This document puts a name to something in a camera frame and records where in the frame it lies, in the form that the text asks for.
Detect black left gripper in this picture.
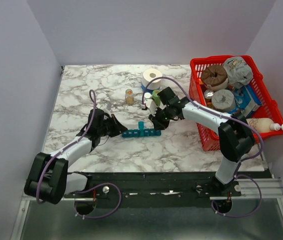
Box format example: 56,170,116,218
98,114,129,138

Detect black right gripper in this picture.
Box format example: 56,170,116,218
148,106,173,132

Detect teal weekly pill organizer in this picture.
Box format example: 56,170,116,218
121,121,162,138

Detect green pill bottle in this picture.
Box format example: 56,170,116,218
152,89,161,107

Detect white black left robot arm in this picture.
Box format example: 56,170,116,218
23,109,128,205

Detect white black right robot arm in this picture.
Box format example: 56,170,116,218
142,87,256,196

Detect white pill bottle blue label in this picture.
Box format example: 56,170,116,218
143,92,152,104

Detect clear jar yellow capsules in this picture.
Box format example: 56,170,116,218
125,89,135,106

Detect white paper roll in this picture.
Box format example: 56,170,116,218
141,68,163,89

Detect silver lid can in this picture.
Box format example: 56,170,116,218
203,89,214,103

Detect grey wrapped roll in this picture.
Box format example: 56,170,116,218
211,89,236,112

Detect brown wrapped roll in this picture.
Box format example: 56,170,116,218
201,64,229,92

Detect blue carton box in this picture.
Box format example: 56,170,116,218
233,84,262,119

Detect grey crumpled bag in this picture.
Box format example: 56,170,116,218
223,56,254,89

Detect cream squeeze bottle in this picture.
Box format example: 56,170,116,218
246,118,283,133

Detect red plastic basket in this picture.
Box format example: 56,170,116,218
189,55,283,140

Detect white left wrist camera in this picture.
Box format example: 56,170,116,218
100,102,112,120

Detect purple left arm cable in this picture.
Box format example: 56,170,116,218
35,89,122,220

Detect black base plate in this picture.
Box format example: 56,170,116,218
32,171,275,210

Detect aluminium rail frame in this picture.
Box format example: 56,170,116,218
61,176,283,202

